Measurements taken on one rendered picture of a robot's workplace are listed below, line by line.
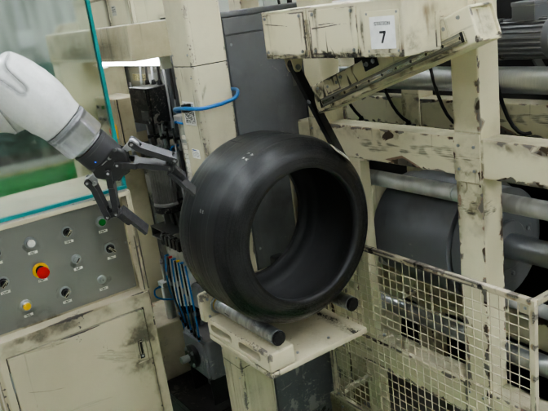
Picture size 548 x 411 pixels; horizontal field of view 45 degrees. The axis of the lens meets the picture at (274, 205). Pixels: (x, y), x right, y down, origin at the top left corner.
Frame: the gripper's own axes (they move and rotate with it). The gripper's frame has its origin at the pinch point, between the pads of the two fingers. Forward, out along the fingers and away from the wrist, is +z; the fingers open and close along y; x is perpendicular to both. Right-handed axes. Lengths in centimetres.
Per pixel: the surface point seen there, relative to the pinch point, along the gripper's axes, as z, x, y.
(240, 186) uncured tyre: 24.2, -36.6, 0.6
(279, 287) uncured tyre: 69, -52, 24
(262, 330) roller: 60, -26, 25
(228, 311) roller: 58, -41, 36
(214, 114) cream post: 18, -75, 4
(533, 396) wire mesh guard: 110, -1, -26
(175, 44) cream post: -3, -86, 0
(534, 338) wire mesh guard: 97, -6, -35
